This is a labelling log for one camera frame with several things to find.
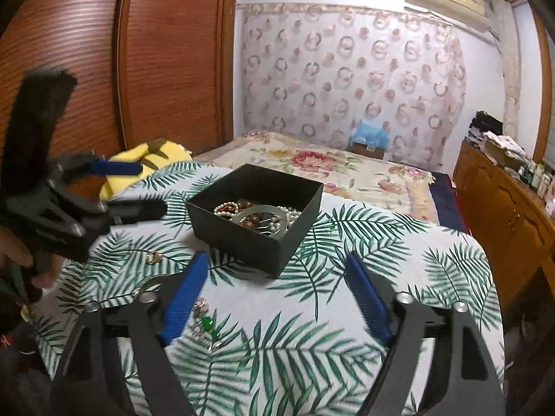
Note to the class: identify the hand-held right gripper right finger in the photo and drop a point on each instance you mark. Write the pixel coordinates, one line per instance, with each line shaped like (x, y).
(368, 299)

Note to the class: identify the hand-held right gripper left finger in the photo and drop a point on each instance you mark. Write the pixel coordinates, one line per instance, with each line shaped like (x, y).
(182, 303)

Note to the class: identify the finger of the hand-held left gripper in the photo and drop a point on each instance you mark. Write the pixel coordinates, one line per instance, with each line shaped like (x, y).
(117, 167)
(138, 211)

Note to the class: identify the green gemstone pendant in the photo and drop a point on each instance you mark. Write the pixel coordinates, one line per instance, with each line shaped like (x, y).
(207, 324)

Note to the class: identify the black square box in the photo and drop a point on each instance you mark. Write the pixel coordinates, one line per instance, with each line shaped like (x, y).
(243, 242)

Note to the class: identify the pale jade bangle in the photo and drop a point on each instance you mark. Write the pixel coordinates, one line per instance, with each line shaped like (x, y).
(260, 209)

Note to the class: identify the person's left hand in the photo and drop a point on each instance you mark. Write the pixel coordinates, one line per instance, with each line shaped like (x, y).
(17, 251)

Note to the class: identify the yellow plush toy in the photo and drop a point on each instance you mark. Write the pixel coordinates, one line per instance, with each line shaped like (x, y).
(125, 182)

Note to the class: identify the leaf-print tablecloth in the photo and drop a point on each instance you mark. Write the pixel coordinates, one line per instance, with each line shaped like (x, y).
(303, 333)

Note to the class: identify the dark blue bed sheet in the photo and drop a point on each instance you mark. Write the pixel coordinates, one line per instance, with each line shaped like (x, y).
(446, 203)

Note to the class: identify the wooden louvered wardrobe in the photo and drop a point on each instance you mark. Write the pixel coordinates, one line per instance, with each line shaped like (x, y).
(173, 52)

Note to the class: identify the small cardboard box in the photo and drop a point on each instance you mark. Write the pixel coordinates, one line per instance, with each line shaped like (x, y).
(368, 151)

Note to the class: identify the floral blanket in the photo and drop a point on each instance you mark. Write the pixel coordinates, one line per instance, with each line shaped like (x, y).
(303, 164)

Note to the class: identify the wooden cabinet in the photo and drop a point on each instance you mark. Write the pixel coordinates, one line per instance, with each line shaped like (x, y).
(498, 208)

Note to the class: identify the blue plastic bag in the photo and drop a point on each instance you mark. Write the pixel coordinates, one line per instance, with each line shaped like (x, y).
(370, 132)

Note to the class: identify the box with patterned cloth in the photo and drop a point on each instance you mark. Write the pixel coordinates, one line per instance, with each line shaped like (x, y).
(503, 149)

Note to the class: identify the row of cosmetic bottles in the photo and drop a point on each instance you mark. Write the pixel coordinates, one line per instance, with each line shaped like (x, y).
(537, 180)

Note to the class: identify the stack of dark clothes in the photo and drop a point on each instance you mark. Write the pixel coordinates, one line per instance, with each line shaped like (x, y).
(485, 125)

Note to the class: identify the white wrapped pipe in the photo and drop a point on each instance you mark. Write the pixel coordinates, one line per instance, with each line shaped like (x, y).
(510, 73)

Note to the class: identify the wooden window frame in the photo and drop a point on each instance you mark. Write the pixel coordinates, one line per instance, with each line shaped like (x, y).
(544, 95)

